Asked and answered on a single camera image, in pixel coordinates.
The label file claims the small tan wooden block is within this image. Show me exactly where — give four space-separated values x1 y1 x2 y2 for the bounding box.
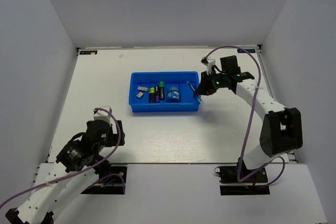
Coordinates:
136 92 144 99

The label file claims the green ink pen refill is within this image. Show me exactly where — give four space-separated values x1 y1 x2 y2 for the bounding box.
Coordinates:
186 81 202 102

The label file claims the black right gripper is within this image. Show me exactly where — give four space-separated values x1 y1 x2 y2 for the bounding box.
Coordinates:
195 69 228 96

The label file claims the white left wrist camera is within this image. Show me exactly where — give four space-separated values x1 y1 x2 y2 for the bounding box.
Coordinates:
93 106 112 125

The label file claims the purple capped black highlighter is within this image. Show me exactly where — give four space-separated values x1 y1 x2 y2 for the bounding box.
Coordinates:
154 85 161 103

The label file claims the yellow capped black highlighter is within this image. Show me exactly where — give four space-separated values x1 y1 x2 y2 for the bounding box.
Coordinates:
149 87 155 103

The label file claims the blue labelled round jar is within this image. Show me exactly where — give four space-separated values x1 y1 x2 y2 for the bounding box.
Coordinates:
167 87 181 103

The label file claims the left table corner label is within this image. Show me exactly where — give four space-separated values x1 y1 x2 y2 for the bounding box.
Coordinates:
79 50 98 55

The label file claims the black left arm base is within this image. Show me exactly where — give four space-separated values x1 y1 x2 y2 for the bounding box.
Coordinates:
81 165 128 195

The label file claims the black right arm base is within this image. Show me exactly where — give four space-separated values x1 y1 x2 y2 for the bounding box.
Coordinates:
214 165 271 196

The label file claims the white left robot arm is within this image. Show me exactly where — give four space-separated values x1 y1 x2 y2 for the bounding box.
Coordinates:
5 119 125 223

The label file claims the grey white eraser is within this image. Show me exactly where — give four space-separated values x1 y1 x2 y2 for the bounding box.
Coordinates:
138 86 149 92

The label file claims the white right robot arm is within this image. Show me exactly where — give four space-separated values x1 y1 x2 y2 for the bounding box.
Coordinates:
195 56 303 182

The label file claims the green capped black highlighter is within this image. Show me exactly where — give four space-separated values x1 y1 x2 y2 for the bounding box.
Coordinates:
159 81 165 100

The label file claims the blue plastic divided tray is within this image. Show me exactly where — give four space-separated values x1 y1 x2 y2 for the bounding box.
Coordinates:
129 71 200 113

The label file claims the table corner label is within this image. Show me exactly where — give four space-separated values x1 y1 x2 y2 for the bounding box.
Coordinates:
79 50 98 55
237 49 256 54

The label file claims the right table corner label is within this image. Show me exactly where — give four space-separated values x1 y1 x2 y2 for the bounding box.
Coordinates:
237 49 256 54

